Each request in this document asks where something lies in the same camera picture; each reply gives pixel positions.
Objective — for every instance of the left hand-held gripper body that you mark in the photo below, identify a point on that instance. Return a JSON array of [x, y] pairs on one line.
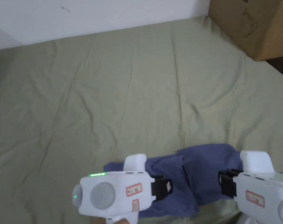
[[113, 191]]

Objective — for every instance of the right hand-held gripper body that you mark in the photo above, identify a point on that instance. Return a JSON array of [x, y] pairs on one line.
[[260, 186]]

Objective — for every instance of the dark blue shirt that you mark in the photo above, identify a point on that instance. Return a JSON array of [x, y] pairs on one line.
[[185, 177]]

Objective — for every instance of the person's left hand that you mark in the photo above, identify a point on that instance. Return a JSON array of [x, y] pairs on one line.
[[113, 220]]

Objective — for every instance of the bed with pale green sheet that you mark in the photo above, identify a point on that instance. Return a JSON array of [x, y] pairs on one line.
[[108, 93]]

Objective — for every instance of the brown cardboard carton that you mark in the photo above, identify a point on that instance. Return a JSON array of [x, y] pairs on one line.
[[253, 25]]

